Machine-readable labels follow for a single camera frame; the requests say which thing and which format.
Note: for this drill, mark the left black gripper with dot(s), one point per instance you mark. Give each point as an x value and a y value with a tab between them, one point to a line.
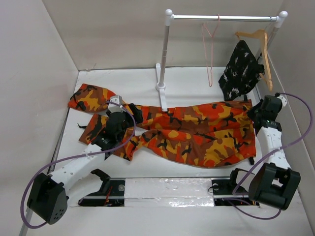
137	114

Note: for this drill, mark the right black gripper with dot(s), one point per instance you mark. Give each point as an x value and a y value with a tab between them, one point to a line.
251	113

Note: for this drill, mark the orange camouflage trousers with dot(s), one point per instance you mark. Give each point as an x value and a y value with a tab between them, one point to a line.
207	135

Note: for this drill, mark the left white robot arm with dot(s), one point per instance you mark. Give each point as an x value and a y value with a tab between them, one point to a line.
47	195

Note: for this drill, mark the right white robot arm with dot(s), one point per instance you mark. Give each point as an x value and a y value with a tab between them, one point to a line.
275	183

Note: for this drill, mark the wooden clothes hanger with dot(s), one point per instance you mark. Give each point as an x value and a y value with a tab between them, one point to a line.
262	36

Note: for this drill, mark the white metal clothes rack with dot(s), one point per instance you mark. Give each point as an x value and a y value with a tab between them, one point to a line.
169	17

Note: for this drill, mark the black white patterned garment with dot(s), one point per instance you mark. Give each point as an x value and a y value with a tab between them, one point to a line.
241	74

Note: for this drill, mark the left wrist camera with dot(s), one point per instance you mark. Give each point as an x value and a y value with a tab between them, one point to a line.
118	102

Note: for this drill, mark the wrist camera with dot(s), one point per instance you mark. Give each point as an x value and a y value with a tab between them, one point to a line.
118	102
282	98

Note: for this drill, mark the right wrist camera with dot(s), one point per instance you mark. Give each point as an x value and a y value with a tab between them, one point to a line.
282	98

